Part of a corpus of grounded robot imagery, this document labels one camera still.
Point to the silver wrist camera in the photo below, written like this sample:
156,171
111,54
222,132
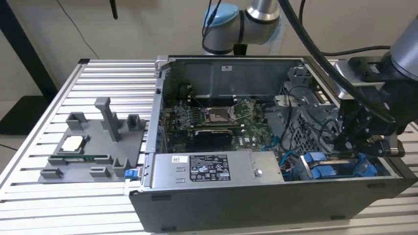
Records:
346,71

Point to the metal disk bay cage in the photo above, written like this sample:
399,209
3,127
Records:
312,110

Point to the silver power supply unit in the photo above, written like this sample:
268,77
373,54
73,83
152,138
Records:
242,169

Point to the grey parts rack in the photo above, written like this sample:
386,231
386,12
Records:
97,151

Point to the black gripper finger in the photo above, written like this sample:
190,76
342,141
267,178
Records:
344,144
382,147

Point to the silver CPU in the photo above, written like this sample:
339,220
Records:
73,143

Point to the black graphics card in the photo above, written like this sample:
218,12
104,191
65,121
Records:
212,138

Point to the blue case latch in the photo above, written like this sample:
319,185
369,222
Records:
129,174

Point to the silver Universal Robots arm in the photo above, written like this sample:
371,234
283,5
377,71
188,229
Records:
258,17

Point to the black and grey PC case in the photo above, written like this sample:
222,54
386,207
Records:
244,208

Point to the CPU socket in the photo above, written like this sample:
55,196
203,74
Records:
216,115

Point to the green RAM stick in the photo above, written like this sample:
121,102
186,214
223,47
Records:
88,158

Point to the green motherboard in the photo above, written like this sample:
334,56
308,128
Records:
251,127

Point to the black monitor stand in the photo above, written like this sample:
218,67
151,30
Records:
19,115

